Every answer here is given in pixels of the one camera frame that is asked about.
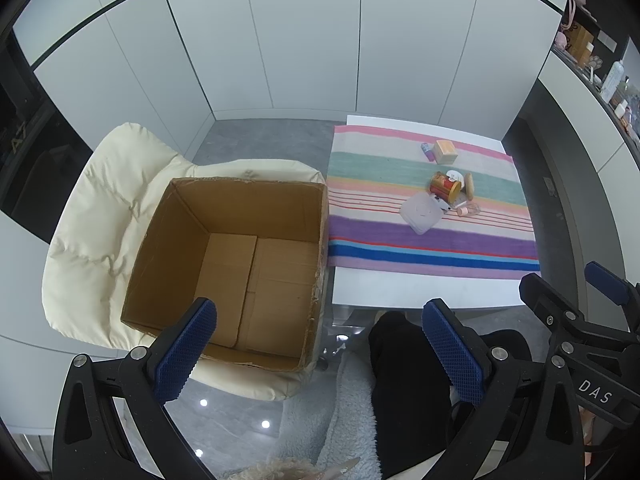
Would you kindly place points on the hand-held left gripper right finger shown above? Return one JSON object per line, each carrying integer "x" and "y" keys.
{"x": 452, "y": 355}

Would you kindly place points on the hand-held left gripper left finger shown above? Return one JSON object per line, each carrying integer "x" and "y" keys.
{"x": 185, "y": 352}

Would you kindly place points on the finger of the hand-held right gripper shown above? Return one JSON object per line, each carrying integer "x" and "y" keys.
{"x": 606, "y": 280}
{"x": 542, "y": 297}

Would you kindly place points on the brown cardboard box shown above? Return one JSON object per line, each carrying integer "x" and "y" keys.
{"x": 280, "y": 280}

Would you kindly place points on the white square pouch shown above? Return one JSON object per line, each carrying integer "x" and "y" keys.
{"x": 420, "y": 212}

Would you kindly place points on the white round jar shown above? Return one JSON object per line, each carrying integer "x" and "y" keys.
{"x": 455, "y": 174}

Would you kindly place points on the orange square box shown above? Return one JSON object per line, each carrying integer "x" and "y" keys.
{"x": 445, "y": 151}

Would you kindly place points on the purple tube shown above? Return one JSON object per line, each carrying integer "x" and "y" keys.
{"x": 426, "y": 151}

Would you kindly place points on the person's black pants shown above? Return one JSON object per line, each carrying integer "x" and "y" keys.
{"x": 400, "y": 375}

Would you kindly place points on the grey fleece robe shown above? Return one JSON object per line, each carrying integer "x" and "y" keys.
{"x": 345, "y": 425}

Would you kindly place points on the round wooden lid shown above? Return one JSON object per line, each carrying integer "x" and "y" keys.
{"x": 469, "y": 186}

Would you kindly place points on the red tin can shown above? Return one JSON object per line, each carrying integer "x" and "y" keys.
{"x": 444, "y": 187}

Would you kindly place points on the cream padded chair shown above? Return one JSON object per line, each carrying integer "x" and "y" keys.
{"x": 100, "y": 220}

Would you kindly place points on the striped table cloth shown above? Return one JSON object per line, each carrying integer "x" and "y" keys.
{"x": 380, "y": 170}

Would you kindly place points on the white bottle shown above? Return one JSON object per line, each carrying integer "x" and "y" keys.
{"x": 612, "y": 80}

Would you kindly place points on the brown carton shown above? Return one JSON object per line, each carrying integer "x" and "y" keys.
{"x": 580, "y": 40}

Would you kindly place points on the black glass cabinet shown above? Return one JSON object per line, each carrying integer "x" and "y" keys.
{"x": 35, "y": 160}

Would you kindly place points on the wall socket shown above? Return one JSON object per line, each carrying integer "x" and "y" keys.
{"x": 550, "y": 186}

